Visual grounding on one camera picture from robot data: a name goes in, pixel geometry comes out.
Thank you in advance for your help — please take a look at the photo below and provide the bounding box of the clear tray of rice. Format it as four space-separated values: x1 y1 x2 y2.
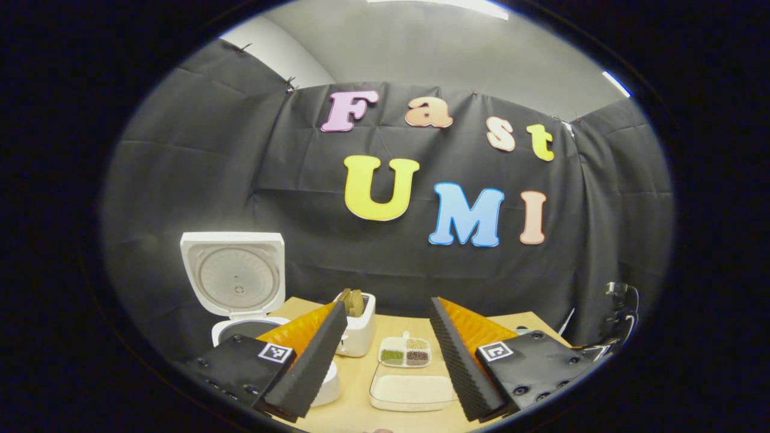
369 364 458 413

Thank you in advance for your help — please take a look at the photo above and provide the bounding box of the white toaster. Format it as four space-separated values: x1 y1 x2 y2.
333 292 377 358

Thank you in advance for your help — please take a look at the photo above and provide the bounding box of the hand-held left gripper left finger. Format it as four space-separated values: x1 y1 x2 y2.
183 301 350 422

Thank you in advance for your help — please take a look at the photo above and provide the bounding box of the white divided grain dish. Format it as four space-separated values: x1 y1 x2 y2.
378 331 432 368

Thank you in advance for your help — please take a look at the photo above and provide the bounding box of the white rice cooker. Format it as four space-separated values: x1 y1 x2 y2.
180 232 342 408

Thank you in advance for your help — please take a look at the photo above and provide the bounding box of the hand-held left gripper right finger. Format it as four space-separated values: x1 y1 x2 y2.
429 296 596 422

